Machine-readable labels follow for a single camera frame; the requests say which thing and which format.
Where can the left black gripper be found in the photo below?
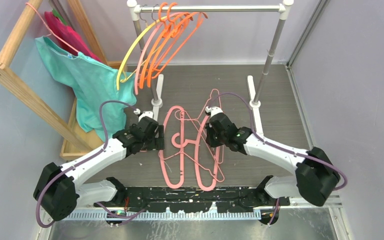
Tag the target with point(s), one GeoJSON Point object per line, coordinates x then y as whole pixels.
{"type": "Point", "coordinates": [155, 144]}

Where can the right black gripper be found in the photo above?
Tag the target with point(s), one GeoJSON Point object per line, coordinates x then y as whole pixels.
{"type": "Point", "coordinates": [209, 129]}

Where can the yellow hanger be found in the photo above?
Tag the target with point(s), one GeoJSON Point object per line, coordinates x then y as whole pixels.
{"type": "Point", "coordinates": [135, 10]}

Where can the orange plastic hanger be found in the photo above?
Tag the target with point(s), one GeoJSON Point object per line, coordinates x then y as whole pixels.
{"type": "Point", "coordinates": [152, 53]}

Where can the pink metal-hook hanger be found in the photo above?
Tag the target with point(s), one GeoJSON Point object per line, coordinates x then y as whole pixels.
{"type": "Point", "coordinates": [158, 47]}

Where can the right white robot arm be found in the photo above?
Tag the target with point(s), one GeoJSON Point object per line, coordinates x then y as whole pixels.
{"type": "Point", "coordinates": [313, 176]}

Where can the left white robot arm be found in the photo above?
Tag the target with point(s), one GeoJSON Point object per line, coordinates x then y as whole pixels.
{"type": "Point", "coordinates": [62, 188]}

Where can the right thick pink hanger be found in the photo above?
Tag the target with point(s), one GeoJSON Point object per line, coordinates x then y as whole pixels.
{"type": "Point", "coordinates": [216, 174]}

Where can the white metal clothes rack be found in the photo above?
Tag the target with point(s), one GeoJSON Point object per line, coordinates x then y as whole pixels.
{"type": "Point", "coordinates": [225, 42]}

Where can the wooden clothes rack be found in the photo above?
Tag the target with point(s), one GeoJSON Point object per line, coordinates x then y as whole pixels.
{"type": "Point", "coordinates": [24, 136]}

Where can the teal t-shirt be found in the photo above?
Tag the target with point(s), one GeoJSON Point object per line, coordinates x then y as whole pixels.
{"type": "Point", "coordinates": [100, 104]}

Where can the magenta garment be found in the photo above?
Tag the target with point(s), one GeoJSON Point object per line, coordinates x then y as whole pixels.
{"type": "Point", "coordinates": [68, 38]}

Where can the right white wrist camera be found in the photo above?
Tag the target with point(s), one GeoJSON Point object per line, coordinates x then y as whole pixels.
{"type": "Point", "coordinates": [212, 110]}

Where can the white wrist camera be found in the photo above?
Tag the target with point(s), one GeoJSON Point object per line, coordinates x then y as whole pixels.
{"type": "Point", "coordinates": [212, 110]}
{"type": "Point", "coordinates": [142, 114]}

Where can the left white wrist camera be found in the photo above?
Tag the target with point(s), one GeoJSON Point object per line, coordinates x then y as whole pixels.
{"type": "Point", "coordinates": [142, 114]}

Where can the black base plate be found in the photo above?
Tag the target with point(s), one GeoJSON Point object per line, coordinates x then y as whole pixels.
{"type": "Point", "coordinates": [228, 202]}

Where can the thin pink wire hanger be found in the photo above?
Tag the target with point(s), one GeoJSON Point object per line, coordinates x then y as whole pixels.
{"type": "Point", "coordinates": [49, 29]}

